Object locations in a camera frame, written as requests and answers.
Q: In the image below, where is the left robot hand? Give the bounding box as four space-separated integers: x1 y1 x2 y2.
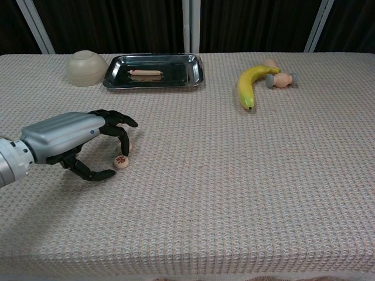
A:
20 109 139 181

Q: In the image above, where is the beige upturned bowl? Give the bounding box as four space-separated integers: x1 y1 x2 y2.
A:
66 50 108 87

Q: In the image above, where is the rectangular metal tray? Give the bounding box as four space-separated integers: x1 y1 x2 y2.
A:
102 53 204 91

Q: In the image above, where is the pink sausage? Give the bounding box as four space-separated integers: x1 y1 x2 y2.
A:
128 69 163 77

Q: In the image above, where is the black curtain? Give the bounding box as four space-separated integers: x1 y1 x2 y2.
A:
199 0 322 54
0 0 42 56
317 0 375 54
32 0 185 54

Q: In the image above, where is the beige woven tablecloth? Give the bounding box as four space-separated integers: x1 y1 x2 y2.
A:
0 52 375 281

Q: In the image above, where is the yellow banana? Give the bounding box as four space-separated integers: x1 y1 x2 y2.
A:
236 64 281 111

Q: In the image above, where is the pink massage roller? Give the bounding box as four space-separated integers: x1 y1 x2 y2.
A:
262 58 299 90

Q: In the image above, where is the white frame post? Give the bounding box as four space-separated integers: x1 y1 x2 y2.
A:
16 0 56 55
181 0 202 54
304 0 335 53

